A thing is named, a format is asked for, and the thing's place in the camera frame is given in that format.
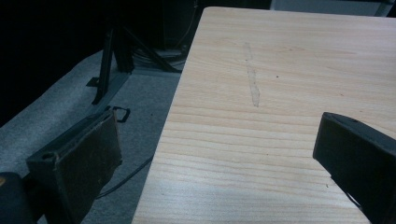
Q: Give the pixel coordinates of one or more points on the black metal stand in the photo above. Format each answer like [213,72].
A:
[120,59]

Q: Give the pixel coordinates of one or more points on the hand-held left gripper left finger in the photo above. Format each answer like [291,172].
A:
[84,161]

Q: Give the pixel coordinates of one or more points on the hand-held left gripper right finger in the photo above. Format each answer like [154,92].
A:
[361,155]

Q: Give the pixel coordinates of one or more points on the small black bracket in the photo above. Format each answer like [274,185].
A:
[122,114]

